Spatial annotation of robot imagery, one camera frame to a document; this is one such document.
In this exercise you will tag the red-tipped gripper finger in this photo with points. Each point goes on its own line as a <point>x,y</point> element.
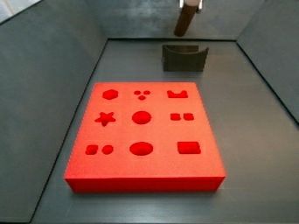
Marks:
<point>181,4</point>
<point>200,6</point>

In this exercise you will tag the brown oval cylinder peg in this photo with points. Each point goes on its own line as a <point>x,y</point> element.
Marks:
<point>189,10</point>

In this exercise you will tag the dark grey cradle fixture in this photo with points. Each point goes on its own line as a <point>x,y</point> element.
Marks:
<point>184,58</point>

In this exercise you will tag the red foam shape-hole block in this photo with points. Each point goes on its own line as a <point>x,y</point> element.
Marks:
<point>145,141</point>

